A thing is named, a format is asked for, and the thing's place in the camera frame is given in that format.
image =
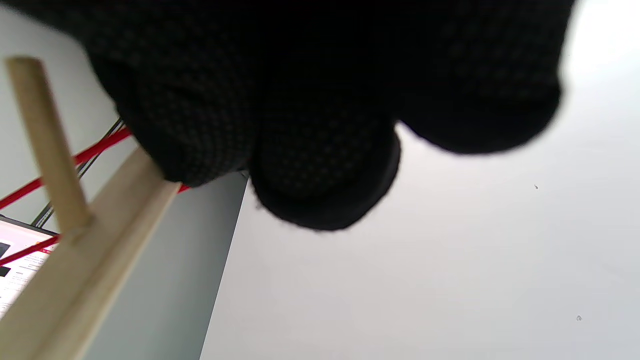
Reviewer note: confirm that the wooden rack with posts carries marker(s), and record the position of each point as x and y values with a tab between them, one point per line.
100	250

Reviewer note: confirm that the person's right hand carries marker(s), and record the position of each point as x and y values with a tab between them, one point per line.
300	75

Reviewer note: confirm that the monitor screen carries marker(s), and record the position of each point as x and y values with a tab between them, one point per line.
20	270

